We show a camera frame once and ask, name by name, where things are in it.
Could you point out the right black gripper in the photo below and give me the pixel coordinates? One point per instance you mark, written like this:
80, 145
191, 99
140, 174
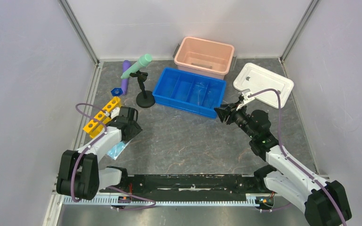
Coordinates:
223, 113

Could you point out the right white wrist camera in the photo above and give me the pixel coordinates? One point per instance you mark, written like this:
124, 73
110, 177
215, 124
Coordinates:
245, 97

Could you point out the blue face mask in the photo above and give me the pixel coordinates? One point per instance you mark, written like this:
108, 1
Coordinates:
116, 150

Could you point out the pink plastic bin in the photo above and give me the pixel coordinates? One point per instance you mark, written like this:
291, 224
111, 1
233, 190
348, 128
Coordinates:
204, 57

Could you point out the white plastic lid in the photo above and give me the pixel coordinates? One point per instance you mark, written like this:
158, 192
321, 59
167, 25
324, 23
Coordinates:
256, 78

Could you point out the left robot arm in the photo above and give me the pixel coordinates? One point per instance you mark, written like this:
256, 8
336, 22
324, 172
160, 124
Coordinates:
80, 177

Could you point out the blue divided plastic tray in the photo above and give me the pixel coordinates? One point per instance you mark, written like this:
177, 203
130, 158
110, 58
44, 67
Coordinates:
189, 92

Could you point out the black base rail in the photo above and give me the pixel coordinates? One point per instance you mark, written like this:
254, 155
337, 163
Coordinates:
189, 187

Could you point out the green foam cylinder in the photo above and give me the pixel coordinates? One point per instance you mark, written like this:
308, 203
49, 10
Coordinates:
142, 62

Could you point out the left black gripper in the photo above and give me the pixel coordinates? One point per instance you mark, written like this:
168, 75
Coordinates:
136, 129

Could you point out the blue funnel with stem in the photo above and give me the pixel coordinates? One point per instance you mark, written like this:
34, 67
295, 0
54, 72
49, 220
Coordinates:
116, 92

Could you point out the yellow test tube rack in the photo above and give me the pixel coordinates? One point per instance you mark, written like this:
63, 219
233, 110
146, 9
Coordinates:
93, 128

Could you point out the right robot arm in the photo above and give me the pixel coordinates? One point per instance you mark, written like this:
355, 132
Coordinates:
323, 202

